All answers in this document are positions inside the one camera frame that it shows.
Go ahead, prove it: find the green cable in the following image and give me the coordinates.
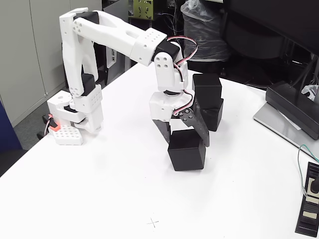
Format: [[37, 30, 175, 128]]
[[297, 144, 319, 196]]

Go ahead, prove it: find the black cube with scratch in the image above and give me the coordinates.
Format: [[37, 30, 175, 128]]
[[196, 98, 225, 132]]

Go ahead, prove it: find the yellow-green panel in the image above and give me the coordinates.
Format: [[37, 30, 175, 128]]
[[133, 0, 155, 20]]

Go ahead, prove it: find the grey computer tower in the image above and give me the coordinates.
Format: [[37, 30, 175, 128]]
[[102, 0, 131, 73]]

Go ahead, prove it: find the red white black servo cable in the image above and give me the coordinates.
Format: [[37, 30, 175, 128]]
[[166, 36, 199, 118]]

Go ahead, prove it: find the orange cable connector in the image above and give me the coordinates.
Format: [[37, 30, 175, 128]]
[[41, 114, 61, 132]]

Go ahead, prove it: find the black box on stand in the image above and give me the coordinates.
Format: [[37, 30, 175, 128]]
[[265, 81, 319, 140]]

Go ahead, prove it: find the black office chair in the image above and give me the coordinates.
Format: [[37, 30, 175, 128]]
[[221, 12, 287, 62]]

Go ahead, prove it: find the blue partition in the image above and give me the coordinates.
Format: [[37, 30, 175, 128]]
[[0, 99, 23, 152]]

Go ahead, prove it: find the black slotted holder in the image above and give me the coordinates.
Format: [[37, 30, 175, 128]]
[[295, 161, 319, 237]]

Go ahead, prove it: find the grey metal cabinet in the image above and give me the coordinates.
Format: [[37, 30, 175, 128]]
[[0, 0, 103, 127]]

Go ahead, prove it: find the bin with clear plastic bag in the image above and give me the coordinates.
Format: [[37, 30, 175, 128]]
[[180, 0, 230, 62]]

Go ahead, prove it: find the white crumpled bag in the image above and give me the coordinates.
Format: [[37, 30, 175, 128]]
[[301, 84, 319, 102]]

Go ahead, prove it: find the silver monitor stand base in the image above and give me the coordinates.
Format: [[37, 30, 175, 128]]
[[253, 102, 319, 160]]

